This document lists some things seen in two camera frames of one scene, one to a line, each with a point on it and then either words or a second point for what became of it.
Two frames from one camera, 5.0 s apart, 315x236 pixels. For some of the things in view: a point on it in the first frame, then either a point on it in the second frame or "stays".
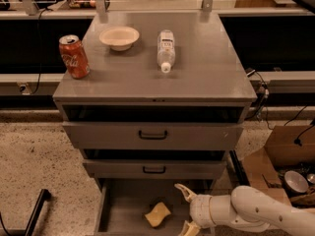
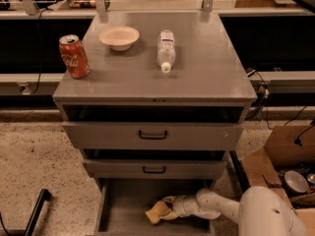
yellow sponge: (157, 214) stays
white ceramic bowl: (119, 38) stays
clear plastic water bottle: (166, 53) stays
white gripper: (201, 208) to (179, 206)
